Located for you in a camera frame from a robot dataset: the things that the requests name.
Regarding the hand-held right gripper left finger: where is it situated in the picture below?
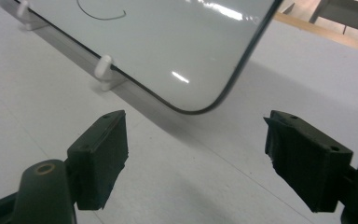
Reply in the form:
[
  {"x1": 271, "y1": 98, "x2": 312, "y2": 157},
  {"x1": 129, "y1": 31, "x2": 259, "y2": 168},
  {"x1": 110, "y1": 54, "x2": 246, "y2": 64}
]
[{"x1": 66, "y1": 109, "x2": 130, "y2": 212}]

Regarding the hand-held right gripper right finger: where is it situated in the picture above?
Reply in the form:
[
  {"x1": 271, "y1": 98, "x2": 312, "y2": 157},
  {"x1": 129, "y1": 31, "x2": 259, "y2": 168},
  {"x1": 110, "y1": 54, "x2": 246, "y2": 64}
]
[{"x1": 263, "y1": 109, "x2": 354, "y2": 214}]

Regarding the white whiteboard with black edge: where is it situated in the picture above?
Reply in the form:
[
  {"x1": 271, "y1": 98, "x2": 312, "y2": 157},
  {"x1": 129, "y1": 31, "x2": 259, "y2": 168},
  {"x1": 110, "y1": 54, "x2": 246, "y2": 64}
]
[{"x1": 13, "y1": 0, "x2": 284, "y2": 116}]

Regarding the white plastic board stand clip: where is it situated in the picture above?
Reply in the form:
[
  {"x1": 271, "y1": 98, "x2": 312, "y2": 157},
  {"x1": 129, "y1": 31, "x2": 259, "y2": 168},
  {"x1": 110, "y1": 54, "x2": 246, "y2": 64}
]
[
  {"x1": 15, "y1": 0, "x2": 49, "y2": 32},
  {"x1": 93, "y1": 54, "x2": 127, "y2": 92}
]

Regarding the wooden strip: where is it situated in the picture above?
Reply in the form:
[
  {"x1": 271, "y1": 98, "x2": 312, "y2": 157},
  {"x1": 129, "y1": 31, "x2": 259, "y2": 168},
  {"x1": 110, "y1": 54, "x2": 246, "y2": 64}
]
[{"x1": 273, "y1": 11, "x2": 358, "y2": 56}]

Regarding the grey metal frame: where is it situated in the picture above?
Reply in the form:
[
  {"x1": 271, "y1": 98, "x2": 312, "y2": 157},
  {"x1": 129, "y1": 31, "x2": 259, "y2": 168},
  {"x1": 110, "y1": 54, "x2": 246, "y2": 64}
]
[{"x1": 309, "y1": 0, "x2": 358, "y2": 35}]

